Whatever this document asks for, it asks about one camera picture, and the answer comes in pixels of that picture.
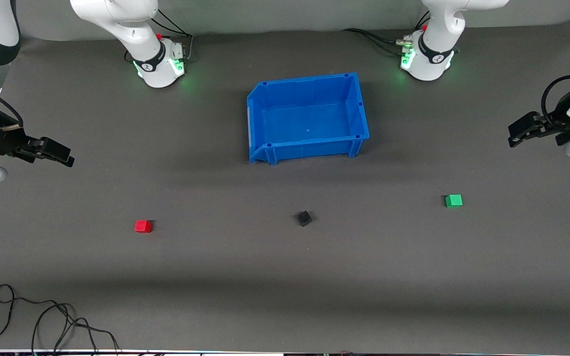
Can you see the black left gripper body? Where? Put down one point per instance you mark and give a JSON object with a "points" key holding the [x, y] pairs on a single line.
{"points": [[553, 123]]}

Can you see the black cube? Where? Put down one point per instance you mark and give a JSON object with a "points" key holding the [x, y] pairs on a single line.
{"points": [[304, 218]]}

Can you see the blue plastic storage bin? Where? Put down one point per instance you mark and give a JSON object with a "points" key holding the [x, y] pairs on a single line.
{"points": [[307, 121]]}

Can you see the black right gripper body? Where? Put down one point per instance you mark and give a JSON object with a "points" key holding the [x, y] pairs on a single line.
{"points": [[1, 141]]}

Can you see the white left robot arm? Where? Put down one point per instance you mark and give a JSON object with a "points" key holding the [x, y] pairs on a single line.
{"points": [[436, 34]]}

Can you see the red cube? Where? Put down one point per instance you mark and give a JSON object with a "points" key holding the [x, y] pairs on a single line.
{"points": [[143, 226]]}

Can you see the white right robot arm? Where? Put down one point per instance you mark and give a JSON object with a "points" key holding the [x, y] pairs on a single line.
{"points": [[141, 29]]}

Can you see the green cube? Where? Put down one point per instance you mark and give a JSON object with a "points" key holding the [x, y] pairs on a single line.
{"points": [[453, 200]]}

